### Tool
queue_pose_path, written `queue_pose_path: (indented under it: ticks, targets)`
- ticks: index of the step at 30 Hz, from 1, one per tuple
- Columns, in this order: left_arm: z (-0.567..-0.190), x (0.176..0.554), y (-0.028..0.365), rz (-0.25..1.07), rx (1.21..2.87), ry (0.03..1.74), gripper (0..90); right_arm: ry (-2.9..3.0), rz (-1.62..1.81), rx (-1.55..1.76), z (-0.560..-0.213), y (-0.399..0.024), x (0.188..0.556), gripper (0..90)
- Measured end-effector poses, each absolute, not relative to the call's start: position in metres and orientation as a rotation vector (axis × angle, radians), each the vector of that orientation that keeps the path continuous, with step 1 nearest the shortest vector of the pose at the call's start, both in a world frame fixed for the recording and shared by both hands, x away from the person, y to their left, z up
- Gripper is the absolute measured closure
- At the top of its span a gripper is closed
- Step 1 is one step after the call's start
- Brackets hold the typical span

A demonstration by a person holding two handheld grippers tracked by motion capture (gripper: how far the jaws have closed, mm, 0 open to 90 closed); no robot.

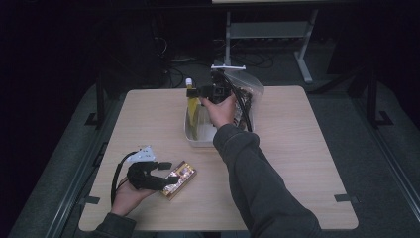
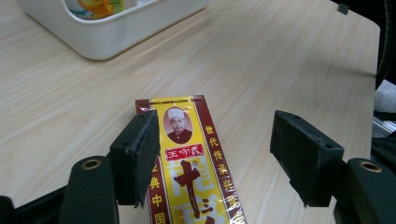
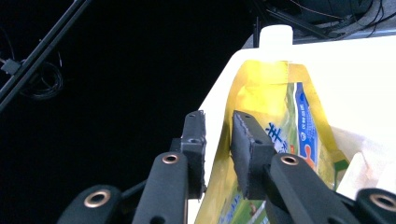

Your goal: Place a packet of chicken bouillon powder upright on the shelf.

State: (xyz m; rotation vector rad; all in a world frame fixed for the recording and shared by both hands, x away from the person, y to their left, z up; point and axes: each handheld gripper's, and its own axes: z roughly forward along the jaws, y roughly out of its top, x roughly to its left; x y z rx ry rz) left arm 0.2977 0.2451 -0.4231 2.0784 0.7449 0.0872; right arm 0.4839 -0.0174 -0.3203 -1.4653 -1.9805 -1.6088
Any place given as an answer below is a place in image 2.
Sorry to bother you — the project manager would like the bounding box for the white plastic container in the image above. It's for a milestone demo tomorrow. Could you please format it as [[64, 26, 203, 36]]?
[[16, 0, 213, 62]]

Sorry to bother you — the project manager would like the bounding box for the yellow spouted sauce pouch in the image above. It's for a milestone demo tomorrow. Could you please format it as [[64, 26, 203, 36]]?
[[63, 0, 138, 21]]

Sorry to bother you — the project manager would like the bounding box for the grey table edge clip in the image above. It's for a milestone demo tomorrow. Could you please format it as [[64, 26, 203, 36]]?
[[337, 2, 350, 16]]

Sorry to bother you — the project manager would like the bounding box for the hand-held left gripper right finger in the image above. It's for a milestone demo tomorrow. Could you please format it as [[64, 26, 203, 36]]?
[[269, 109, 346, 208]]

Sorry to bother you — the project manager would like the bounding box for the yellow and red spice box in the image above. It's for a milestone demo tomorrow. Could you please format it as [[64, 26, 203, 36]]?
[[134, 94, 249, 224]]

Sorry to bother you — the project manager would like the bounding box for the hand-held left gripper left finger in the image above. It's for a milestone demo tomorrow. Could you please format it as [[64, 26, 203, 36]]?
[[109, 108, 162, 209]]

